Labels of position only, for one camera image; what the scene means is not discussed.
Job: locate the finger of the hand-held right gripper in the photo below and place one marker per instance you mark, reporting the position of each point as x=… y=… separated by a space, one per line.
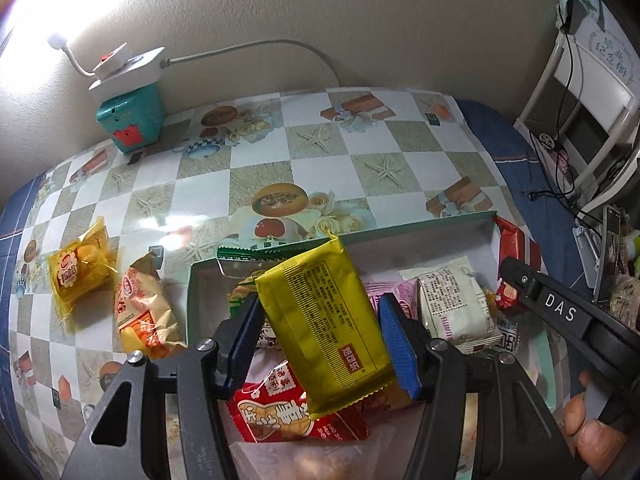
x=545 y=300

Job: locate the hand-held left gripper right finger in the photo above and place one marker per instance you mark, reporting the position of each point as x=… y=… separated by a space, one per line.
x=400 y=350

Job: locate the pink printed bag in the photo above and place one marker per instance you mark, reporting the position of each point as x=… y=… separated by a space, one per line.
x=547 y=147

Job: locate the black white snack packet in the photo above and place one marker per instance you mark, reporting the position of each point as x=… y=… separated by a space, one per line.
x=505 y=335

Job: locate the white phone stand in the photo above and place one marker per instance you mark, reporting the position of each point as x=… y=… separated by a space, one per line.
x=585 y=250

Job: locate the white plug red button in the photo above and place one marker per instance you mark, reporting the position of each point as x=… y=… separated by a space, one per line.
x=112 y=57

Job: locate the person's right hand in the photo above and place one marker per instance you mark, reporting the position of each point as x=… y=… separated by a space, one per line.
x=600 y=442

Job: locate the white chair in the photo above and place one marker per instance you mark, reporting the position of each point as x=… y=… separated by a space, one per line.
x=542 y=80

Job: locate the yellow wafer packet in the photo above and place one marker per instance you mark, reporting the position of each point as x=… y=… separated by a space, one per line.
x=320 y=320

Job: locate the green cracker packet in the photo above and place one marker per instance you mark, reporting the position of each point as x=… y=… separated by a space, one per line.
x=240 y=251

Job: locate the white printed bag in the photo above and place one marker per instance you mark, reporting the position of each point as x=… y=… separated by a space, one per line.
x=605 y=55

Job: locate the dark red snack packet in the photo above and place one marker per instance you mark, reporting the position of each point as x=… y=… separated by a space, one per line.
x=515 y=245

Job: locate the white power strip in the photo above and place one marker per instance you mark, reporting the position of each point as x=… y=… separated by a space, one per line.
x=142 y=67

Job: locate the small teal box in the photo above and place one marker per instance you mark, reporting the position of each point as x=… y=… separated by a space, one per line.
x=130 y=110

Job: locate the golden clear candy packet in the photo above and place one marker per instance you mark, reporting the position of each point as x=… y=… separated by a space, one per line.
x=80 y=265

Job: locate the orange beige snack packet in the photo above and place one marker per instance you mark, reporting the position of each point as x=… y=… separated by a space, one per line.
x=145 y=310

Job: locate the teal shallow box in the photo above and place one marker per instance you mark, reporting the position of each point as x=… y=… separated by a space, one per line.
x=430 y=247

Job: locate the pink snack packet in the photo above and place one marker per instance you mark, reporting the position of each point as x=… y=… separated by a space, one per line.
x=395 y=290

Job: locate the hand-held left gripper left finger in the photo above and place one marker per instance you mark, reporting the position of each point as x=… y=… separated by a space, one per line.
x=245 y=340

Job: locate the black charger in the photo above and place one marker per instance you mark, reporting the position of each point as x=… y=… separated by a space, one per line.
x=575 y=12

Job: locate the green white bottle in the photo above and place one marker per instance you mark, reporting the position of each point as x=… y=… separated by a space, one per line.
x=632 y=242

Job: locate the smartphone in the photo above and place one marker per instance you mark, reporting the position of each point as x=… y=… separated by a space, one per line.
x=610 y=250

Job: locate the white gooseneck lamp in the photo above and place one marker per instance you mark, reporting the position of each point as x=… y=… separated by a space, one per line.
x=57 y=40

